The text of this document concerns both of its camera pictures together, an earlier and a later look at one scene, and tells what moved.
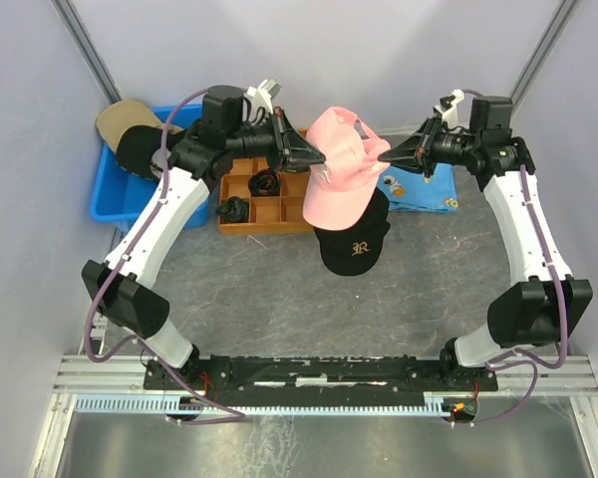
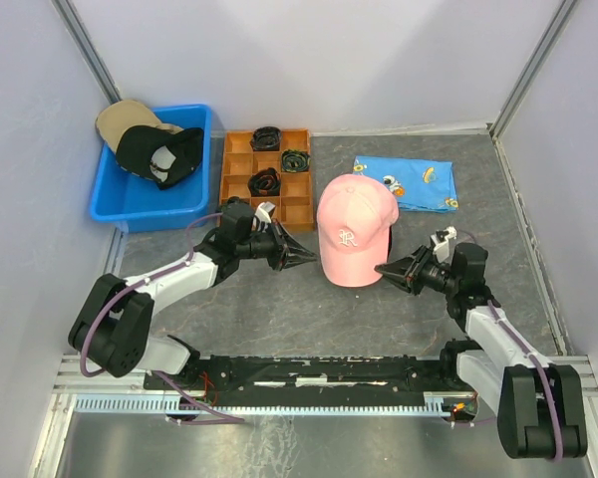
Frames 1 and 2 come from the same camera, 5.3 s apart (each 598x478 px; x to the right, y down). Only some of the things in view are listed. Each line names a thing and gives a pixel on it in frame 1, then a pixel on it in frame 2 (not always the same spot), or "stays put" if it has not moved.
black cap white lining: (140, 150) stays put
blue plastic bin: (120, 196) stays put
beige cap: (121, 115) stays put
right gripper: (417, 152) to (406, 273)
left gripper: (289, 146) to (282, 239)
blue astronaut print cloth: (410, 190) stays put
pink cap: (341, 186) to (354, 219)
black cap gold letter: (358, 249) to (389, 243)
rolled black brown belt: (264, 182) stays put
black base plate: (318, 376) stays put
